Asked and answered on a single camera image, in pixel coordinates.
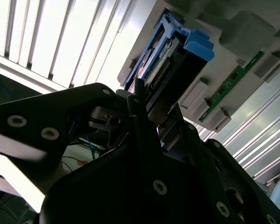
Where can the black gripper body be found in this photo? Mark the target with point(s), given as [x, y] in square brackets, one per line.
[121, 191]

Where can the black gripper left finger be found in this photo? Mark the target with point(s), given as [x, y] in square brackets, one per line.
[32, 112]

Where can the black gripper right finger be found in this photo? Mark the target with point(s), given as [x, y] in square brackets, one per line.
[200, 149]

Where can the hard disk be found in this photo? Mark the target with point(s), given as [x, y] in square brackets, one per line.
[198, 44]

